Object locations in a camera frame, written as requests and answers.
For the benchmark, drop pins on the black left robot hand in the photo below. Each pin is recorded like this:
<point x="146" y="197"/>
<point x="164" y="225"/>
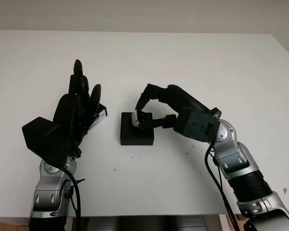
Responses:
<point x="69" y="115"/>

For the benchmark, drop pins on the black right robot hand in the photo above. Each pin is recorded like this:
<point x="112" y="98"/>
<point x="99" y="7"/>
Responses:
<point x="183" y="98"/>

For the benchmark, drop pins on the small silver action camera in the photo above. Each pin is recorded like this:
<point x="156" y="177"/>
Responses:
<point x="135" y="119"/>

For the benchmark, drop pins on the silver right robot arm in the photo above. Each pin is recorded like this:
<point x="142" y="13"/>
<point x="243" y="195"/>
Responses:
<point x="240" y="163"/>

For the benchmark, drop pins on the black box lid white label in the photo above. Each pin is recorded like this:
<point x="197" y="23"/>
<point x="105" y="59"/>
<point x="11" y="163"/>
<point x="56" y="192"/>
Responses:
<point x="102" y="113"/>

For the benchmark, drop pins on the dark grey robot torso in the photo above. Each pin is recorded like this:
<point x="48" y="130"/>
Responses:
<point x="144" y="223"/>

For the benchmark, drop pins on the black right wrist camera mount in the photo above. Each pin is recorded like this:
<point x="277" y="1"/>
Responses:
<point x="197" y="125"/>

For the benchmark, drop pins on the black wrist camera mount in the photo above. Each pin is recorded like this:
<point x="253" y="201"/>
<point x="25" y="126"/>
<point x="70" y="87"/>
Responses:
<point x="197" y="125"/>
<point x="41" y="134"/>

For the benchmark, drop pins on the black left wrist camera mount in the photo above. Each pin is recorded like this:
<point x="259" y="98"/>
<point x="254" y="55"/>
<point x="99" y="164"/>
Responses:
<point x="41" y="134"/>

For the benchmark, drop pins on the black camera box base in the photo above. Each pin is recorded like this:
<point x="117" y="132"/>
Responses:
<point x="135" y="139"/>

